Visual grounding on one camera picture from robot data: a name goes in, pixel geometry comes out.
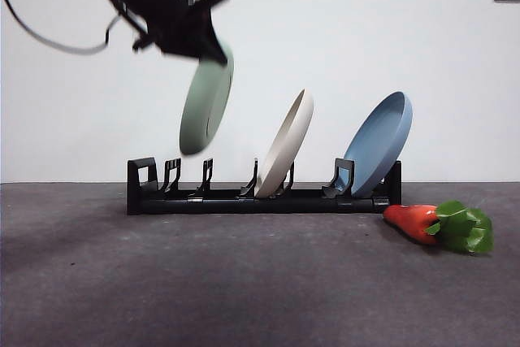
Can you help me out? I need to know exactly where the green plate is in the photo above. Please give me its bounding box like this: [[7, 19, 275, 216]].
[[179, 44, 236, 157]]

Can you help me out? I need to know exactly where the cream plate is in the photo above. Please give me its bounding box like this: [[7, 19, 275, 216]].
[[253, 89, 315, 198]]

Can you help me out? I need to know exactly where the black plate rack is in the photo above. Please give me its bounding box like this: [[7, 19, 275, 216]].
[[126, 156, 402, 216]]

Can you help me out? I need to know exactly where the blue plate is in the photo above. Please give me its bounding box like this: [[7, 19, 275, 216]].
[[343, 91, 414, 197]]

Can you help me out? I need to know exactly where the black cable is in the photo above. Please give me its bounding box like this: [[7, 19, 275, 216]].
[[0, 0, 121, 56]]

